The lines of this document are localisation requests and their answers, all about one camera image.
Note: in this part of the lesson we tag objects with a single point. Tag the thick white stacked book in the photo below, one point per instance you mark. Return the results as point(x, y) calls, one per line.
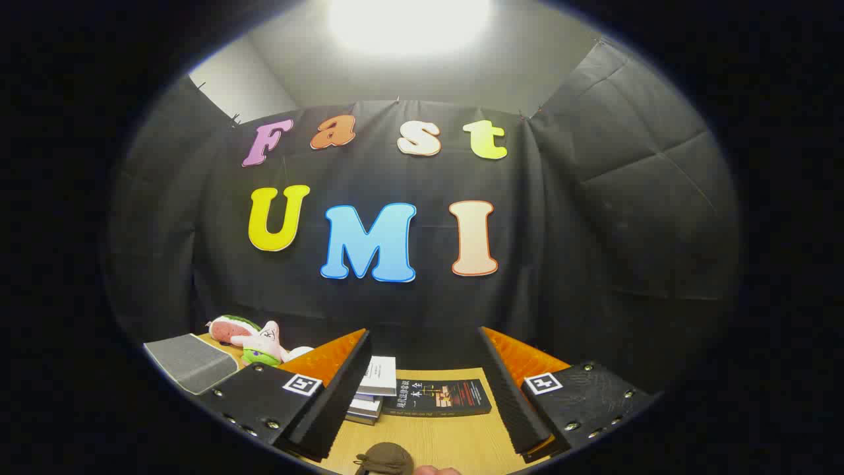
point(366, 409)

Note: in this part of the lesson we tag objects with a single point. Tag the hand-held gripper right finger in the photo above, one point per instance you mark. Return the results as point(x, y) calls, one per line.
point(511, 396)

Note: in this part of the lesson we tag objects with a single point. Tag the black cover book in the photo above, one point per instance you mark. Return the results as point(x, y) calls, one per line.
point(438, 397)

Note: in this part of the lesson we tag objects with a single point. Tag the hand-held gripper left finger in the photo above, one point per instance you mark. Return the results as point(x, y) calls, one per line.
point(343, 396)

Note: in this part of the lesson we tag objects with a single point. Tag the grey fabric storage box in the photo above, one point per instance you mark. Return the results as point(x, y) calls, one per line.
point(191, 363)

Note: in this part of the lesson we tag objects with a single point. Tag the watermelon slice plush toy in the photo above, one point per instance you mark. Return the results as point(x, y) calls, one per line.
point(231, 328)

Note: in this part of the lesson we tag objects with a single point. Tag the thin grey stacked book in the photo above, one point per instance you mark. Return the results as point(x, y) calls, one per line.
point(369, 398)

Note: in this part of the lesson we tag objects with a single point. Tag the pink starfish plush toy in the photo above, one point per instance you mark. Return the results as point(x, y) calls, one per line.
point(264, 343)

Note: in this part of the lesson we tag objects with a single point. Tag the white cover book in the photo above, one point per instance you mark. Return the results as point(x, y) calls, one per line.
point(379, 376)

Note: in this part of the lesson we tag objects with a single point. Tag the dark grey stacked book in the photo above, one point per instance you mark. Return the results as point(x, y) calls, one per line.
point(361, 419)

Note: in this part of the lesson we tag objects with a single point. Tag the white plush toy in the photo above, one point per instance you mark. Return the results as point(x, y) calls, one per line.
point(300, 353)

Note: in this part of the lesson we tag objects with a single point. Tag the brown fuzzy shoe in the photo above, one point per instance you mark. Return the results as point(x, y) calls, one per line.
point(386, 456)

